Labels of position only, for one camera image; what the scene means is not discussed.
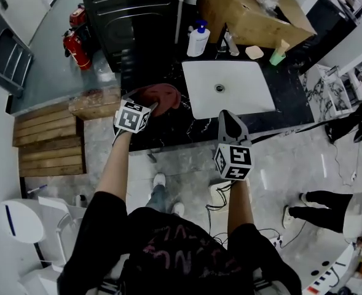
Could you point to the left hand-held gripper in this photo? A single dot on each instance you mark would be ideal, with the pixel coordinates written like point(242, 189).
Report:
point(132, 118)

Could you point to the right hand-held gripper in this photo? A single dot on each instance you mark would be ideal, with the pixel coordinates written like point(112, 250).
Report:
point(233, 160)

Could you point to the dark red towel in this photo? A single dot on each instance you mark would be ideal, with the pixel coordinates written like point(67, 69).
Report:
point(163, 97)

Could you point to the brown wooden basket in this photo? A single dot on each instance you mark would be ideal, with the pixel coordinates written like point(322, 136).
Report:
point(93, 103)

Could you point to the white rectangular sink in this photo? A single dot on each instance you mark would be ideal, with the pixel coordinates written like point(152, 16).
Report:
point(226, 88)

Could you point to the person's left forearm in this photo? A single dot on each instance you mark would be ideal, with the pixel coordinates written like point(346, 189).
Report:
point(113, 164)

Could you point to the person's right forearm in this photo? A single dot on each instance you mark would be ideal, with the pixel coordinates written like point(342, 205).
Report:
point(239, 206)

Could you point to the metal sink drain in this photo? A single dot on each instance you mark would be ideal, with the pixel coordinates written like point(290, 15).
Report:
point(219, 88)

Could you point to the white floor box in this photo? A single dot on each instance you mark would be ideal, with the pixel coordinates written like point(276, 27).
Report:
point(219, 192)

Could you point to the person's white shoe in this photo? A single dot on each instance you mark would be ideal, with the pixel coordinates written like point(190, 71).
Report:
point(159, 179)
point(178, 208)

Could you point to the white blue pump bottle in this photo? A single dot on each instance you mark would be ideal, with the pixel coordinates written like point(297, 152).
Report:
point(198, 40)

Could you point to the person's blue jeans leg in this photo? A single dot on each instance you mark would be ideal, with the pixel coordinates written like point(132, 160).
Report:
point(159, 197)

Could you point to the black appliance cabinet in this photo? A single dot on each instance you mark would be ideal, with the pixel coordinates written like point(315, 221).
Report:
point(131, 20)

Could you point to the white power strip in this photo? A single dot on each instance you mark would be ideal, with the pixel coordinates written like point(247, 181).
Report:
point(276, 241)

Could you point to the red fire extinguisher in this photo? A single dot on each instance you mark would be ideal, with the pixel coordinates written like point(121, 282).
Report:
point(77, 49)
point(77, 15)

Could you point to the white drain pipe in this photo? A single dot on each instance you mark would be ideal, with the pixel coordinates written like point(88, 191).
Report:
point(180, 11)

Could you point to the chrome faucet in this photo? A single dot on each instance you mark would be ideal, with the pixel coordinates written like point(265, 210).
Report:
point(230, 41)

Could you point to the beige soap bar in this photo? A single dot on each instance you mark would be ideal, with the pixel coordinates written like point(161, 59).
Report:
point(254, 52)

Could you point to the slatted wooden platform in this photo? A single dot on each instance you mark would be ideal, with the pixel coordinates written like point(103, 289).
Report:
point(49, 141)

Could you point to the person's black printed shirt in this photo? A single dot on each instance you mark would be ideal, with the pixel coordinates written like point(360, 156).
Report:
point(168, 250)

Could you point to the green cup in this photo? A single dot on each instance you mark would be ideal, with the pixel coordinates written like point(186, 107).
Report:
point(277, 55)

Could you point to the white marble cabinet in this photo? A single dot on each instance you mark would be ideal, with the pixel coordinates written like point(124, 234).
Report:
point(328, 94)

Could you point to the brown cardboard box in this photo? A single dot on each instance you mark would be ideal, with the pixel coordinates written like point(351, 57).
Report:
point(248, 14)

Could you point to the blue white brush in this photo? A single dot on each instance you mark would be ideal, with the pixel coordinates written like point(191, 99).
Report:
point(37, 189)

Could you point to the white round table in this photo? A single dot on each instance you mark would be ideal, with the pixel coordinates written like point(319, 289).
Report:
point(328, 272)

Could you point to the grey folding rack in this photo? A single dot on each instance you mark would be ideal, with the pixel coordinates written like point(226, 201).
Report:
point(10, 60)

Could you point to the white toilet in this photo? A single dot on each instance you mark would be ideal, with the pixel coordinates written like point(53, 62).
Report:
point(21, 221)

